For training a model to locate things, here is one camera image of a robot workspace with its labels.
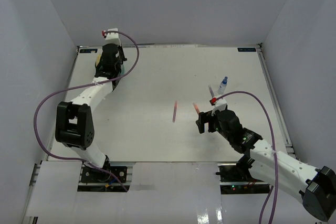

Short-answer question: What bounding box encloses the grey clear pen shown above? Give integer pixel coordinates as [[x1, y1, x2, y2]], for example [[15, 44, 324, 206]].
[[208, 85, 215, 98]]

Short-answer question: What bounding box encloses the masking tape roll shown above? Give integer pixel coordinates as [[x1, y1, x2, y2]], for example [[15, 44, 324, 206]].
[[95, 54, 101, 66]]

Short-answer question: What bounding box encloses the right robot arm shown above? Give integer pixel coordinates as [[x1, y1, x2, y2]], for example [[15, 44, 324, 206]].
[[196, 110, 335, 222]]

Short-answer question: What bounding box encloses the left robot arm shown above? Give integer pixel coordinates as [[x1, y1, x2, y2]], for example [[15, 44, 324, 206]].
[[55, 43, 127, 182]]

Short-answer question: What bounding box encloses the teal round organizer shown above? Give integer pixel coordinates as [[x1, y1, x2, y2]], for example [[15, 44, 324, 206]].
[[121, 65, 125, 75]]

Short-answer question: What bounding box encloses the blue spray bottle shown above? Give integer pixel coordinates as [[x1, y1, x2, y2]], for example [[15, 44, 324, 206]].
[[217, 77, 228, 94]]

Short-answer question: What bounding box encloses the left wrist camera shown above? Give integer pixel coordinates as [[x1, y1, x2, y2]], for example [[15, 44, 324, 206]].
[[102, 28, 122, 46]]

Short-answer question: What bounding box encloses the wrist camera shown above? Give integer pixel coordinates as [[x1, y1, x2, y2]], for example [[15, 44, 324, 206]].
[[210, 95, 227, 116], [102, 28, 122, 46]]

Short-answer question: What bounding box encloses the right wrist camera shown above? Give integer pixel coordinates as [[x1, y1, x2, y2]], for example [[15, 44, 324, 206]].
[[210, 95, 227, 116]]

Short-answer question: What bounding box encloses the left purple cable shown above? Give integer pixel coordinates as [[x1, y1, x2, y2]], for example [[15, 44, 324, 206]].
[[33, 31, 140, 191]]

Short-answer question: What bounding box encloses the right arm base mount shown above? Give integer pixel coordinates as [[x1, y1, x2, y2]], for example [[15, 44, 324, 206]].
[[216, 156, 270, 195]]

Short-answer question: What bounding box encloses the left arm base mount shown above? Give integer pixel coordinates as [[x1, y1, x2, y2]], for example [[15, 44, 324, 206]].
[[77, 165, 132, 193]]

